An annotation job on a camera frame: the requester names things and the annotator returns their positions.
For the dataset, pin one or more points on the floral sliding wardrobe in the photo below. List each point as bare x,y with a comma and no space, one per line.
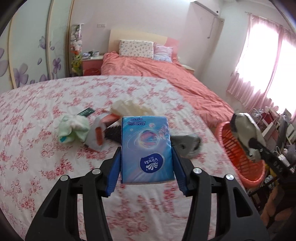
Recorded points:
34,44

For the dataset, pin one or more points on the right pink bedside table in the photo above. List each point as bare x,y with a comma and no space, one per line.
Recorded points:
188,69

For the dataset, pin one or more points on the plush toy display tube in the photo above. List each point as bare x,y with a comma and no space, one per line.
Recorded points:
76,50

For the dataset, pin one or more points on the silver foil bag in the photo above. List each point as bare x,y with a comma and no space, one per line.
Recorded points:
243,128

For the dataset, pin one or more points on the white wire rack shelf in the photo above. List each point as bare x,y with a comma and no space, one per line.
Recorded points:
276,129

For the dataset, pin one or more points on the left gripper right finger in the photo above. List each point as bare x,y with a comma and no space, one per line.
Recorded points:
237,217

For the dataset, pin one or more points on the blue tissue pack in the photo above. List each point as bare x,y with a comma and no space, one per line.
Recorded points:
145,150

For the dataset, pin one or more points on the salmon pink bed duvet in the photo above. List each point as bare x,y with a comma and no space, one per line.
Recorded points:
212,109

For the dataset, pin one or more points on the pink bedside table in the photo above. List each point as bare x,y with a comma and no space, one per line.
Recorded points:
188,69
92,66

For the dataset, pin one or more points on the pink window curtain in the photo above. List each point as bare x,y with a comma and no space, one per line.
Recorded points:
265,73

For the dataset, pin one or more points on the orange plastic laundry basket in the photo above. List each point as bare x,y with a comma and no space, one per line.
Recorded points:
250,174

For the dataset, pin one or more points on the grey sock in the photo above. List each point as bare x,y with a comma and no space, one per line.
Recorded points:
188,146

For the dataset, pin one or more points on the white mug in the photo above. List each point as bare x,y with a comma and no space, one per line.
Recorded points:
96,54

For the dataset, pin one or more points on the small green box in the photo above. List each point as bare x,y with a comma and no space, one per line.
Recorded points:
86,112

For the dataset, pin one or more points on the light green towel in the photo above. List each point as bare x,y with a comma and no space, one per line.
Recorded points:
73,128

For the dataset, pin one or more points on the striped pink pillow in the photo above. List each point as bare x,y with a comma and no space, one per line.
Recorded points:
162,53

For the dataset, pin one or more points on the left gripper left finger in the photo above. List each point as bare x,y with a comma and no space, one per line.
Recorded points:
57,217

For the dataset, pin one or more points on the white wall air conditioner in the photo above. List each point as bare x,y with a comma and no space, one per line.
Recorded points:
211,6

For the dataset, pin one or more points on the black foam mesh sheet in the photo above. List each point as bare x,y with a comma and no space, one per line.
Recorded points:
113,133

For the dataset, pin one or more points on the floral pink white tablecloth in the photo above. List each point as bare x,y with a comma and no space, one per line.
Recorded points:
40,143

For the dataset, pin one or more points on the white red snack wrapper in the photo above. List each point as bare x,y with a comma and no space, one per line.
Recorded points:
96,135

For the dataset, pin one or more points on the beige pink headboard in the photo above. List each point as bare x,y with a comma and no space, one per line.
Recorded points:
119,34

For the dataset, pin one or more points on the floral white pillow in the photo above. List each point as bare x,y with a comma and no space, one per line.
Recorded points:
136,48

